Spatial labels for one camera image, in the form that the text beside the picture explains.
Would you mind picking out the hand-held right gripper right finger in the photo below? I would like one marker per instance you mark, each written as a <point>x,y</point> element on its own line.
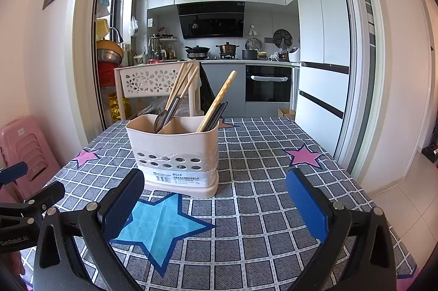
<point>306,205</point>

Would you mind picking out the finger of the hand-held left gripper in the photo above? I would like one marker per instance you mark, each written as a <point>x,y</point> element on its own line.
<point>48,193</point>
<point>13,173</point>

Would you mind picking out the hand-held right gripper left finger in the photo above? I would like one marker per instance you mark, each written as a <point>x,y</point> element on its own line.
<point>123,205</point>

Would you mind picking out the white plastic utensil holder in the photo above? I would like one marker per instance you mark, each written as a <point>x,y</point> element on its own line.
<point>178,147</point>

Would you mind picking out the black spoon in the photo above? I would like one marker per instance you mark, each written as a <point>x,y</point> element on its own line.
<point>172,109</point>
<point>160,121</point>

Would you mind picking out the black cutlery piece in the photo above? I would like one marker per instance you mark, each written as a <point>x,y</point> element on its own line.
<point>215,116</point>
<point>222,109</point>

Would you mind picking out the person's left forearm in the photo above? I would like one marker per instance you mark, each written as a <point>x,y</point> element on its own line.
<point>13,272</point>

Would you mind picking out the stack of pink plastic stools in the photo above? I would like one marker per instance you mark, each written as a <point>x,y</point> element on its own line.
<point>30,147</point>

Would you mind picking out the grey checked star tablecloth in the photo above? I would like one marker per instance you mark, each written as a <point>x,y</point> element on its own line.
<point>260,174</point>

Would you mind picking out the cardboard box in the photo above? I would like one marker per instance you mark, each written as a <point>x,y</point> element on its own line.
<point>286,113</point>

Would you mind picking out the gold foil package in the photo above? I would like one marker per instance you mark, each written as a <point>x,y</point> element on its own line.
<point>118,107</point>

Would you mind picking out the crumpled clear plastic bags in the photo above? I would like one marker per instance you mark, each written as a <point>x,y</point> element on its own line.
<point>150,107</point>

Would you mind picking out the black built-in oven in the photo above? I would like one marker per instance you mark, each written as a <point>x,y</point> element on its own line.
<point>268,87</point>

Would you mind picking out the white flower-cut basket cart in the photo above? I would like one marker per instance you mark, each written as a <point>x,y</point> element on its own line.
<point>150,78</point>

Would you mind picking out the red plastic bucket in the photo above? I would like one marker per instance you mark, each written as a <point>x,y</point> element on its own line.
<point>106,75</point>

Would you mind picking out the grey kitchen counter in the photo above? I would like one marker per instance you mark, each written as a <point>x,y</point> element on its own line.
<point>226,85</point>

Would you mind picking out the steel basin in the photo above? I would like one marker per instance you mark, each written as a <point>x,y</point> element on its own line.
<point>109,57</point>

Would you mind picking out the white rice cooker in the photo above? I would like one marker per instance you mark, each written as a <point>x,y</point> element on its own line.
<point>295,55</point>

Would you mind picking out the orange basin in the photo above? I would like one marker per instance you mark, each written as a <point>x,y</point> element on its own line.
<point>109,45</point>

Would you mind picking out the black stock pot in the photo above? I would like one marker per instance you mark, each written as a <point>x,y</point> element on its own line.
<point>249,54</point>

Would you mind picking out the spice rack with bottles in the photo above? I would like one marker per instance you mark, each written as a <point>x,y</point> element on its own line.
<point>162,47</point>

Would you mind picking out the white refrigerator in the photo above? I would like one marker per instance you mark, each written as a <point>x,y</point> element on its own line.
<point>325,37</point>

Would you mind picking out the yellow container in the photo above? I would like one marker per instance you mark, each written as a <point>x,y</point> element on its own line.
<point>102,29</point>

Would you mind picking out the round dark perforated tray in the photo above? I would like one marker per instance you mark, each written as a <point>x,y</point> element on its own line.
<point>283,37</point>

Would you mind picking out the glass pot lid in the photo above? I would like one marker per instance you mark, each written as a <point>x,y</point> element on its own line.
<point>254,43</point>

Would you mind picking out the black wok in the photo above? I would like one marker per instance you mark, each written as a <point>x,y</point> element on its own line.
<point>197,49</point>

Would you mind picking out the chrome faucet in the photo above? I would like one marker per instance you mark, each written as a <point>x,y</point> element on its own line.
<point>116,32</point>

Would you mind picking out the steel cooking pot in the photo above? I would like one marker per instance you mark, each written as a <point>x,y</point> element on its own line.
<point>227,48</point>

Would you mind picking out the hanging clear plastic bag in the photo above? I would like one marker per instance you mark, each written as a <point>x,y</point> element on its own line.
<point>133,26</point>

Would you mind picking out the black range hood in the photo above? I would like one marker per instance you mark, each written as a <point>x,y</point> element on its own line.
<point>212,20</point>

